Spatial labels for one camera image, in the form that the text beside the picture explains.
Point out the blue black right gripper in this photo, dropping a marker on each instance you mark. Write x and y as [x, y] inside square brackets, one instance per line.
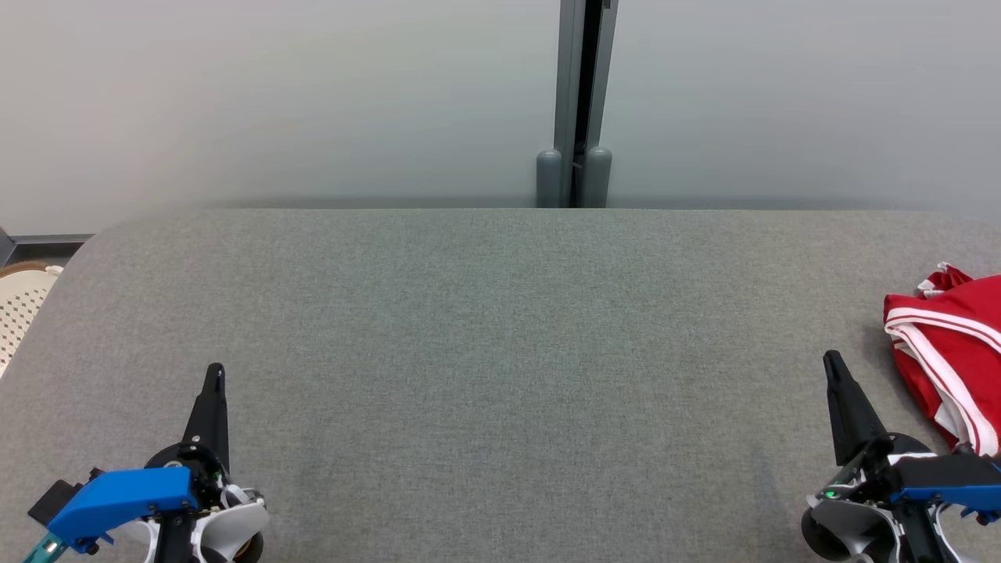
[946, 473]

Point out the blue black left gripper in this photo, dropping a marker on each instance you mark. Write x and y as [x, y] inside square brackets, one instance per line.
[125, 496]

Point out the red garment with white stripes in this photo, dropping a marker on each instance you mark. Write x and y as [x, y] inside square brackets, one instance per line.
[954, 344]

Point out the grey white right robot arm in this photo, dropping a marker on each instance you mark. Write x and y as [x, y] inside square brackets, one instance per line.
[844, 532]

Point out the cream perforated laundry basket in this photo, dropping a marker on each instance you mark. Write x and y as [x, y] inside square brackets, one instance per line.
[23, 313]

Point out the grey fabric sofa surface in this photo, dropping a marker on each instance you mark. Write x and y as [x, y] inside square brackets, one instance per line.
[500, 352]

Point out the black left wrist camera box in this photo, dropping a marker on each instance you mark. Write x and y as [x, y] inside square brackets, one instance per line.
[55, 500]

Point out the grey metal partition post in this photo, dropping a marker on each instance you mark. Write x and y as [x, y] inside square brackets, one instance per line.
[567, 78]

